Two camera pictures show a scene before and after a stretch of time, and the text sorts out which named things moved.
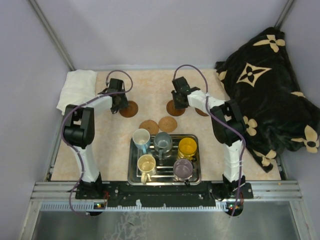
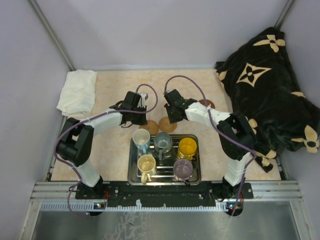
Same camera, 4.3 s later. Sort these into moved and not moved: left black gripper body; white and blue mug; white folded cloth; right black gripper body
Moved: left black gripper body; right black gripper body
Not moved: white folded cloth; white and blue mug
